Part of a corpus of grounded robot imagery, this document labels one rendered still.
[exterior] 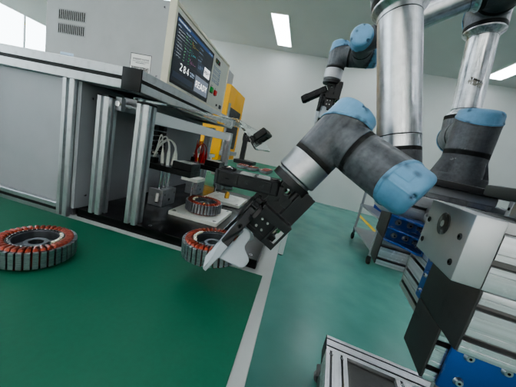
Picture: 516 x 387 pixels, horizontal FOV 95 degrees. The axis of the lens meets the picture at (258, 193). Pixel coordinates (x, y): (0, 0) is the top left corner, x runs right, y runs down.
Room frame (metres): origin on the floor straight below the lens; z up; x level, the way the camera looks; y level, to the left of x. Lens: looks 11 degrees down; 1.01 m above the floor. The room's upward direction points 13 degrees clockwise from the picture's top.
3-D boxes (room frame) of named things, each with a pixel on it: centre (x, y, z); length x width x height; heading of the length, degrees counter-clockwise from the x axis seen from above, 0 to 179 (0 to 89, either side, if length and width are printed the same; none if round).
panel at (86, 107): (0.87, 0.39, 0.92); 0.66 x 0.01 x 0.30; 172
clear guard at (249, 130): (0.69, 0.17, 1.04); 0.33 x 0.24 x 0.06; 82
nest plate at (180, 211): (0.72, 0.16, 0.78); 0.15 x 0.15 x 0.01; 82
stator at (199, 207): (0.72, 0.16, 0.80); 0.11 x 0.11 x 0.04
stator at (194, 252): (0.41, 0.06, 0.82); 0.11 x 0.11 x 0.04
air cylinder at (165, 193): (0.74, 0.30, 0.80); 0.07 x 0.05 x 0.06; 172
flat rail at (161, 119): (0.85, 0.24, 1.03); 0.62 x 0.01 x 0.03; 172
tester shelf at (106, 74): (0.88, 0.46, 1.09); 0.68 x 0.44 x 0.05; 172
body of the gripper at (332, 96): (1.09, -0.21, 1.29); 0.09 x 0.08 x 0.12; 74
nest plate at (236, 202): (0.96, 0.12, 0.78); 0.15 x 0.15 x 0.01; 82
